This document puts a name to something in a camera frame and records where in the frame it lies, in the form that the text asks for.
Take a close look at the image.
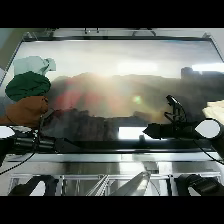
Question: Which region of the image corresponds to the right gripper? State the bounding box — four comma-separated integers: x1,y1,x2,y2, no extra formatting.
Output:
143,122,178,141

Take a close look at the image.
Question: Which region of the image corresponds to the pale green T-shirt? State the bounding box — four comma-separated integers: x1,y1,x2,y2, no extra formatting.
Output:
12,55,57,77

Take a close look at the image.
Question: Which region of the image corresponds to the cream garment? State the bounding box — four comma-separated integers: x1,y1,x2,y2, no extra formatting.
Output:
201,98,224,125

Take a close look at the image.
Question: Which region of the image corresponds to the brown garment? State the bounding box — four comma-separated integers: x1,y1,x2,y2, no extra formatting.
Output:
0,95,52,130

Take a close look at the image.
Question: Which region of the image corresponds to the dark green garment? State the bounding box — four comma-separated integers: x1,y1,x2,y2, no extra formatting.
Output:
4,70,52,103

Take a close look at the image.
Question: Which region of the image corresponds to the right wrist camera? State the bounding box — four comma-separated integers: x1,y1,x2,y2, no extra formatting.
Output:
164,94,188,125

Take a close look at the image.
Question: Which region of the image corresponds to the silver frame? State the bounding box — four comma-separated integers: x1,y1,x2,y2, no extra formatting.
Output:
0,27,224,197

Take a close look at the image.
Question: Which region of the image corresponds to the black cable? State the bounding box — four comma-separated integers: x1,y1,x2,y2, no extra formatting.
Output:
0,150,38,177
192,137,224,167

